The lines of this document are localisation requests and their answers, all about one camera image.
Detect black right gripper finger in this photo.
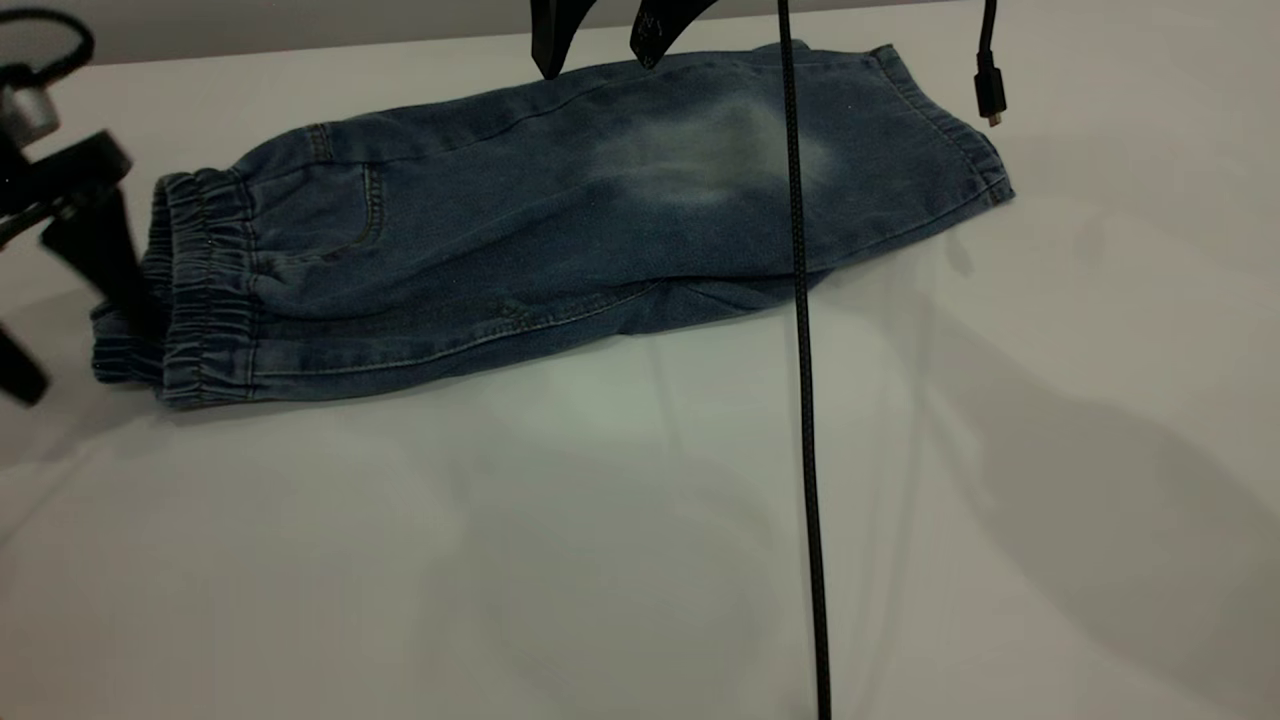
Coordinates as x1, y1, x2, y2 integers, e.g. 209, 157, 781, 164
630, 0, 721, 69
530, 0, 593, 79

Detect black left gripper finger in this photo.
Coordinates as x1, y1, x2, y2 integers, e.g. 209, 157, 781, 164
42, 190, 161, 331
0, 326, 49, 406

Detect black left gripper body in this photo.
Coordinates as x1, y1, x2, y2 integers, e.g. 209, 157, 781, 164
0, 132, 133, 246

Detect blue denim pants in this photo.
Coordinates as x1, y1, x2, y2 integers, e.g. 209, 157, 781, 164
90, 42, 1016, 409

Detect white table cloth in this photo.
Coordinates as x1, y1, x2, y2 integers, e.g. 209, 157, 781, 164
0, 0, 1280, 720

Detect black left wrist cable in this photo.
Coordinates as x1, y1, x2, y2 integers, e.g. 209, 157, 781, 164
0, 8, 96, 91

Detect black cable with USB plug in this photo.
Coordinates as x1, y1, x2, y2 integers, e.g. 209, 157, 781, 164
975, 0, 1007, 127

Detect thick braided black cable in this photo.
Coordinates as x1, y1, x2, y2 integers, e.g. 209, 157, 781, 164
776, 0, 833, 720

